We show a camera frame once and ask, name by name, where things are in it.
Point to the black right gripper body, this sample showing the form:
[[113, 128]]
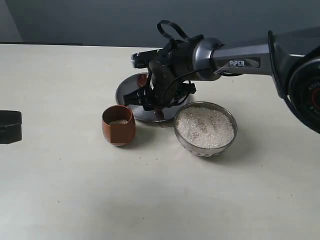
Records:
[[164, 89]]

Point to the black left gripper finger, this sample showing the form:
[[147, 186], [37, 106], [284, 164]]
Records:
[[10, 134], [10, 118]]

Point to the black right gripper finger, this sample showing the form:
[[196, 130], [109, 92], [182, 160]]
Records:
[[137, 98]]

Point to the dark red wooden spoon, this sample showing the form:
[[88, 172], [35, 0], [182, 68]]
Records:
[[142, 81]]

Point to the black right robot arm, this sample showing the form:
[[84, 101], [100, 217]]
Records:
[[292, 59]]

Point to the brown wooden cup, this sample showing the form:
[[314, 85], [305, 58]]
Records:
[[118, 125]]

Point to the glass bowl of rice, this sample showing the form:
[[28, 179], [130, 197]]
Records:
[[204, 128]]

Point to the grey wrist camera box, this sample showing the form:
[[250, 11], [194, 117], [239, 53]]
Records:
[[140, 60]]

